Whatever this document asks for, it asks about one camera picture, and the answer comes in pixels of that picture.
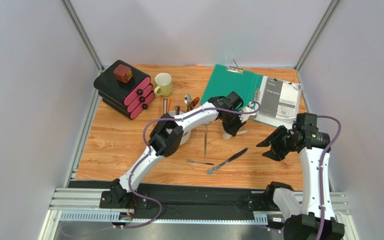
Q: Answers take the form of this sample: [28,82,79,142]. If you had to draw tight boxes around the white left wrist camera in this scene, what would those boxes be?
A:
[239,102,258,122]

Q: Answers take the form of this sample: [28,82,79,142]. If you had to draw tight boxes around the silver spoon dark handle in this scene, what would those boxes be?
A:
[184,93,192,108]

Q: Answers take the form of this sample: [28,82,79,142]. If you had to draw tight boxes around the gold spoon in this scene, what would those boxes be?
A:
[187,102,195,112]

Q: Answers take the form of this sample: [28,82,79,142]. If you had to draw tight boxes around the iridescent blue purple spoon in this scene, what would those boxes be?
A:
[191,97,200,107]

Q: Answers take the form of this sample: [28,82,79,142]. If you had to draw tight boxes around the setup guide booklet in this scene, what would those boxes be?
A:
[253,75,302,129]

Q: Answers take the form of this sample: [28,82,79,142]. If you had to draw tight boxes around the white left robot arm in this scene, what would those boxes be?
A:
[109,91,245,208]

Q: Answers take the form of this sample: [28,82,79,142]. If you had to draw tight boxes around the small silver fork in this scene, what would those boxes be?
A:
[186,159,215,166]

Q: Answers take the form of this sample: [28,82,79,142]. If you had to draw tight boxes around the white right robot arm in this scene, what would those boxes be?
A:
[257,113,345,240]

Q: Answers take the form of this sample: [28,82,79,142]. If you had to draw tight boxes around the aluminium frame rail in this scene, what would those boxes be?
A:
[39,181,358,240]

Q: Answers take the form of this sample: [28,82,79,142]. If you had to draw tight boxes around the green clipboard folder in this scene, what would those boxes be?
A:
[200,64,263,112]

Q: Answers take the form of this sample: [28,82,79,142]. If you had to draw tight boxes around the orange chopstick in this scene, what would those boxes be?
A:
[166,98,172,113]

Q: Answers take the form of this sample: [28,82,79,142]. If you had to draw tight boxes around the black pink drawer box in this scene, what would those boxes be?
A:
[93,59,156,120]

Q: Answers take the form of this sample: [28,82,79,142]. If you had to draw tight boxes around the dark brown wooden spoon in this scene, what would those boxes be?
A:
[174,105,181,116]

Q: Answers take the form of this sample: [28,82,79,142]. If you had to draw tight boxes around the silver table knife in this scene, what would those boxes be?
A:
[206,148,248,176]

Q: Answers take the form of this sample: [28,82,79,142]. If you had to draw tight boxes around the red brown cube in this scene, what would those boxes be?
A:
[113,64,133,84]

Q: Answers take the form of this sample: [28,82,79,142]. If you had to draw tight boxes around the pale yellow mug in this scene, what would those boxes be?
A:
[154,73,173,97]

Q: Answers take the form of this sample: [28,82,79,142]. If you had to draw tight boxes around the white plastic spoon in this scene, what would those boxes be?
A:
[221,130,249,140]

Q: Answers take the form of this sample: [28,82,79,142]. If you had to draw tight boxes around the white divided utensil holder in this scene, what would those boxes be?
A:
[164,110,192,146]

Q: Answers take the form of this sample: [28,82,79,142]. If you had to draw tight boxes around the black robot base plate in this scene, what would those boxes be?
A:
[99,181,292,221]

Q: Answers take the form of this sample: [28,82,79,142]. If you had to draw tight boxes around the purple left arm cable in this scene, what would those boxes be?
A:
[128,101,261,229]

